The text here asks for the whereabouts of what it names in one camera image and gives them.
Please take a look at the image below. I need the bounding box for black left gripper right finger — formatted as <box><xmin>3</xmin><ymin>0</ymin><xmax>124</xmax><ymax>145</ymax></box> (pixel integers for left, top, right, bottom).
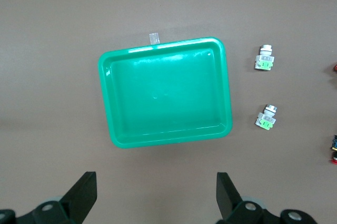
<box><xmin>216</xmin><ymin>172</ymin><xmax>320</xmax><ymax>224</ymax></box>

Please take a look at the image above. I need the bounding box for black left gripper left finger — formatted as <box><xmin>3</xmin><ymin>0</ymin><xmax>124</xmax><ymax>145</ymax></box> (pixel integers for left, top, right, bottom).
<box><xmin>0</xmin><ymin>171</ymin><xmax>98</xmax><ymax>224</ymax></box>

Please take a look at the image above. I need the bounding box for green push button switch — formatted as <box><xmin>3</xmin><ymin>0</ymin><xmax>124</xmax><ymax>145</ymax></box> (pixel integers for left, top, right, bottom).
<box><xmin>254</xmin><ymin>104</ymin><xmax>277</xmax><ymax>131</ymax></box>
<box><xmin>254</xmin><ymin>45</ymin><xmax>274</xmax><ymax>72</ymax></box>

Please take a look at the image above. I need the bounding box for green plastic tray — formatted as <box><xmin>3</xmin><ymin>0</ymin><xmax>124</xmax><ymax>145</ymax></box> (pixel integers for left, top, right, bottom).
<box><xmin>98</xmin><ymin>36</ymin><xmax>233</xmax><ymax>149</ymax></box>

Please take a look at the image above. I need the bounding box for brown table cover sheet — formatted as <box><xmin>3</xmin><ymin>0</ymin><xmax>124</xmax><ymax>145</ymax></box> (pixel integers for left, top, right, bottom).
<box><xmin>0</xmin><ymin>0</ymin><xmax>337</xmax><ymax>224</ymax></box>

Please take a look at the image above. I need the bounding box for clear tape piece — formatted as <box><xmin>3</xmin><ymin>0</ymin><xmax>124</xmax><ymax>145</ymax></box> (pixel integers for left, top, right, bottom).
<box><xmin>148</xmin><ymin>33</ymin><xmax>161</xmax><ymax>45</ymax></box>

